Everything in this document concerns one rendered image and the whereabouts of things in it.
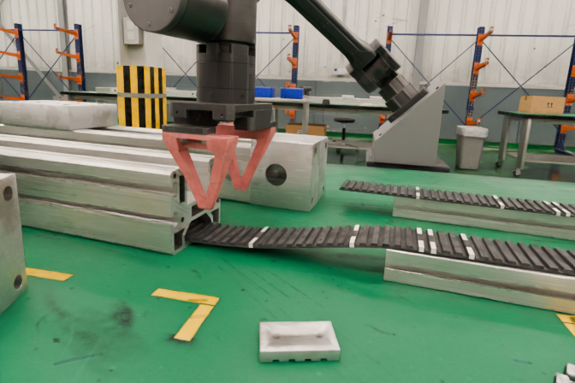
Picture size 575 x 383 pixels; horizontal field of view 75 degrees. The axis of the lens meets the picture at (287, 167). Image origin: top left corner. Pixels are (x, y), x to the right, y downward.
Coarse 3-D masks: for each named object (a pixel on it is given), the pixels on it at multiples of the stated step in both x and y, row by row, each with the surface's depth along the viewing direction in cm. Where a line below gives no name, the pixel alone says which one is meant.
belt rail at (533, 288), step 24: (408, 264) 33; (432, 264) 32; (456, 264) 32; (480, 264) 31; (432, 288) 33; (456, 288) 32; (480, 288) 31; (504, 288) 31; (528, 288) 31; (552, 288) 30
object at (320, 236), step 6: (318, 228) 39; (324, 228) 40; (330, 228) 39; (312, 234) 38; (318, 234) 38; (324, 234) 37; (312, 240) 36; (318, 240) 36; (324, 240) 36; (306, 246) 36; (312, 246) 35; (318, 246) 35; (324, 246) 35
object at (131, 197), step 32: (0, 160) 42; (32, 160) 40; (64, 160) 39; (96, 160) 39; (128, 160) 45; (160, 160) 44; (32, 192) 41; (64, 192) 40; (96, 192) 38; (128, 192) 37; (160, 192) 37; (192, 192) 43; (32, 224) 42; (64, 224) 40; (96, 224) 39; (128, 224) 38; (160, 224) 36
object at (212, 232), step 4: (216, 224) 43; (220, 224) 43; (224, 224) 43; (212, 228) 42; (216, 228) 42; (220, 228) 42; (224, 228) 42; (204, 232) 41; (208, 232) 41; (212, 232) 41; (216, 232) 41; (220, 232) 41; (200, 236) 40; (204, 236) 40; (208, 236) 40; (212, 236) 40; (216, 236) 40; (196, 240) 39; (200, 240) 39; (204, 240) 39; (208, 240) 39; (208, 244) 39
